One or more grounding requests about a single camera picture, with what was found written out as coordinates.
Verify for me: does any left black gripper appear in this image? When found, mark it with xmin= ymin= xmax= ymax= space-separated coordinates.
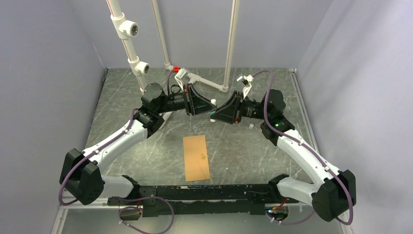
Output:
xmin=156 ymin=83 xmax=217 ymax=116

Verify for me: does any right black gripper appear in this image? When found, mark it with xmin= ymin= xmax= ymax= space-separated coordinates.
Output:
xmin=210 ymin=91 xmax=269 ymax=125

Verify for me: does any brown paper envelope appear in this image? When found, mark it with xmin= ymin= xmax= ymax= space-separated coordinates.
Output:
xmin=183 ymin=135 xmax=210 ymax=182

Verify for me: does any green white glue stick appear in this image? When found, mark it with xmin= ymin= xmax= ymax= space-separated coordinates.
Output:
xmin=210 ymin=99 xmax=217 ymax=122

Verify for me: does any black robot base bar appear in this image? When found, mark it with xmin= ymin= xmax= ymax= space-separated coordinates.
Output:
xmin=108 ymin=183 xmax=298 ymax=217

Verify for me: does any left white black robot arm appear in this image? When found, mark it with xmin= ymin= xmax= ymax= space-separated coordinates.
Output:
xmin=58 ymin=83 xmax=217 ymax=206

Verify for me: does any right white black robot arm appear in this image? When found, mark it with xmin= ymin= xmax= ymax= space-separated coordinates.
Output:
xmin=210 ymin=89 xmax=357 ymax=225

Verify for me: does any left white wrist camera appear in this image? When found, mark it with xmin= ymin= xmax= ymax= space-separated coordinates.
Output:
xmin=172 ymin=66 xmax=189 ymax=90

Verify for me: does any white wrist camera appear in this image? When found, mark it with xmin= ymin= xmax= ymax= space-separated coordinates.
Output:
xmin=172 ymin=66 xmax=189 ymax=90
xmin=236 ymin=74 xmax=254 ymax=99

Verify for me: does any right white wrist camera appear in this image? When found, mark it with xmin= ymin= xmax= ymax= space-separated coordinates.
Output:
xmin=236 ymin=74 xmax=254 ymax=99

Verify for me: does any white PVC pipe frame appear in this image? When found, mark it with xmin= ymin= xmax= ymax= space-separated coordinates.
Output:
xmin=107 ymin=0 xmax=240 ymax=93

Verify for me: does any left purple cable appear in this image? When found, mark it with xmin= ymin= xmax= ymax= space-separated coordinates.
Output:
xmin=58 ymin=69 xmax=175 ymax=234

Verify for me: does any aluminium rail frame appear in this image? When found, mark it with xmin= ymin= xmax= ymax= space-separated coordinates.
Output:
xmin=51 ymin=68 xmax=354 ymax=234

